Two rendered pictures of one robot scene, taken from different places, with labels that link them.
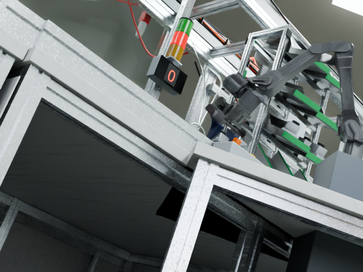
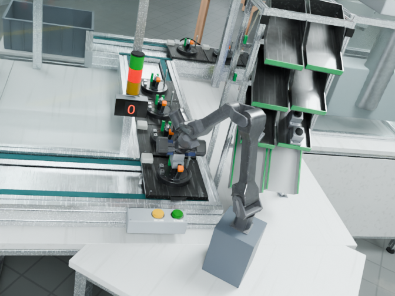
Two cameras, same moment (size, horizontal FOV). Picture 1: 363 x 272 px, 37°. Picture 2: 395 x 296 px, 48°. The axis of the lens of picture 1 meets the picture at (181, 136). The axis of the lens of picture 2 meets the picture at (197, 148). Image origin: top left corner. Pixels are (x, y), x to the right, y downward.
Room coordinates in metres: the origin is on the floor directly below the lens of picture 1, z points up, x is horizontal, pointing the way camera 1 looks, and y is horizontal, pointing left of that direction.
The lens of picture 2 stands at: (0.28, -0.68, 2.02)
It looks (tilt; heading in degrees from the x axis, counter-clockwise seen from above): 32 degrees down; 21
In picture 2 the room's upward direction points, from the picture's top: 14 degrees clockwise
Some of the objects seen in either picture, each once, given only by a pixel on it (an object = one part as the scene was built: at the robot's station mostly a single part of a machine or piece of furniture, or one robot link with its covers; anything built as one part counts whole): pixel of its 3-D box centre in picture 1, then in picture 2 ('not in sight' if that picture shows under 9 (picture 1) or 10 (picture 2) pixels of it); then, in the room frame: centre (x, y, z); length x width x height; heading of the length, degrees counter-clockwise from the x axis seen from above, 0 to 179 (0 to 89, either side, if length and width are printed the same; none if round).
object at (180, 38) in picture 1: (179, 41); (134, 73); (1.54, 0.11, 1.33); 0.05 x 0.05 x 0.05
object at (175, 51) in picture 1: (174, 54); (133, 86); (1.54, 0.11, 1.28); 0.05 x 0.05 x 0.05
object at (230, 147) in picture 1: (244, 169); (156, 220); (1.35, -0.19, 0.93); 0.21 x 0.07 x 0.06; 130
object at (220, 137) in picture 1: (215, 142); (177, 155); (1.58, -0.11, 1.06); 0.08 x 0.04 x 0.07; 40
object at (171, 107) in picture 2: not in sight; (160, 104); (1.95, 0.21, 1.01); 0.24 x 0.24 x 0.13; 40
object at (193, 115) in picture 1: (187, 137); not in sight; (2.92, -0.04, 1.56); 0.09 x 0.04 x 1.39; 130
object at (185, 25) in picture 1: (183, 29); (136, 61); (1.54, 0.11, 1.38); 0.05 x 0.05 x 0.05
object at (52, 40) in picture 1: (178, 142); (101, 210); (1.27, 0.00, 0.91); 0.89 x 0.06 x 0.11; 130
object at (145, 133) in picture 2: not in sight; (167, 131); (1.76, 0.05, 1.01); 0.24 x 0.24 x 0.13; 40
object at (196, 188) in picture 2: not in sight; (173, 177); (1.57, -0.11, 0.96); 0.24 x 0.24 x 0.02; 40
